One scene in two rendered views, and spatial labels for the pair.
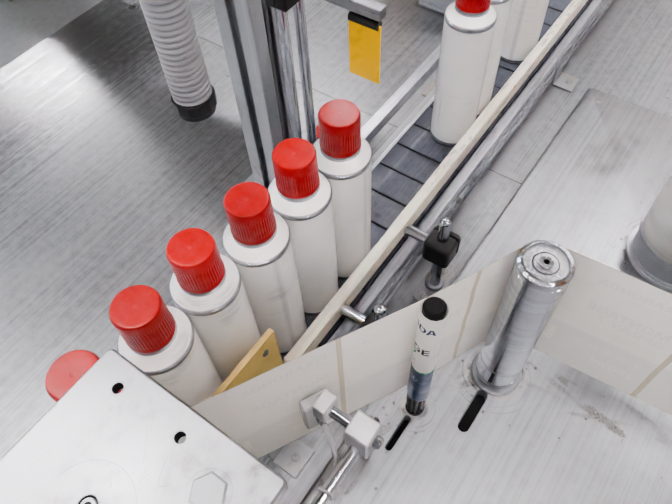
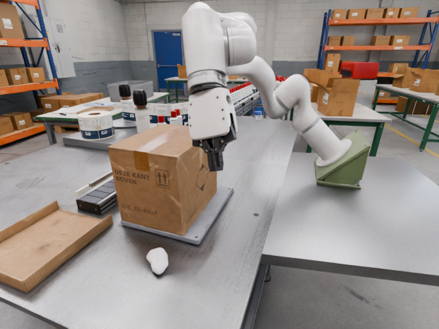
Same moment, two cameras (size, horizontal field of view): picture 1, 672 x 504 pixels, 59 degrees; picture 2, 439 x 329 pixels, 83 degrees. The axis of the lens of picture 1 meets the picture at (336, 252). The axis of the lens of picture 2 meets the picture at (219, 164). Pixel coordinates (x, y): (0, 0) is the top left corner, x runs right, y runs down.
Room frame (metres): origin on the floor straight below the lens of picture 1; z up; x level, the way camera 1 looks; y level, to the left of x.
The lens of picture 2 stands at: (1.98, -0.38, 1.37)
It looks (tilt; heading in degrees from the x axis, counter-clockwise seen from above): 24 degrees down; 161
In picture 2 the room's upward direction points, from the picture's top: straight up
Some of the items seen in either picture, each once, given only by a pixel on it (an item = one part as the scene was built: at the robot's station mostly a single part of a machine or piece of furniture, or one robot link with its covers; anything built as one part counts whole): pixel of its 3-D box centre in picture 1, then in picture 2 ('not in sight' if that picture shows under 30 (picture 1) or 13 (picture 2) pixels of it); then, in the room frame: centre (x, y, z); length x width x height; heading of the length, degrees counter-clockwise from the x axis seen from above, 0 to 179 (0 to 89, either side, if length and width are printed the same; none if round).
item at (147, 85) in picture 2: not in sight; (132, 91); (-1.86, -0.38, 0.91); 0.60 x 0.40 x 0.22; 155
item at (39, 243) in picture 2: not in sight; (44, 237); (1.21, -0.70, 0.85); 0.30 x 0.26 x 0.04; 141
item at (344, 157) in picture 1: (343, 197); not in sight; (0.34, -0.01, 0.98); 0.05 x 0.05 x 0.20
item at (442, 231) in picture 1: (440, 254); not in sight; (0.34, -0.11, 0.89); 0.03 x 0.03 x 0.12; 51
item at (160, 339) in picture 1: (177, 371); not in sight; (0.19, 0.13, 0.98); 0.05 x 0.05 x 0.20
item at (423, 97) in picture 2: not in sight; (416, 113); (-1.24, 4.54, 0.39); 2.20 x 0.80 x 0.78; 152
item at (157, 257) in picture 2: not in sight; (157, 260); (1.42, -0.38, 0.85); 0.08 x 0.07 x 0.04; 154
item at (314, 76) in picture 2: not in sight; (319, 86); (-1.02, 2.10, 0.97); 0.45 x 0.38 x 0.37; 65
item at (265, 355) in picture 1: (240, 399); not in sight; (0.18, 0.09, 0.94); 0.10 x 0.01 x 0.09; 141
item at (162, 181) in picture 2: not in sight; (170, 172); (1.16, -0.29, 0.99); 0.30 x 0.24 x 0.27; 141
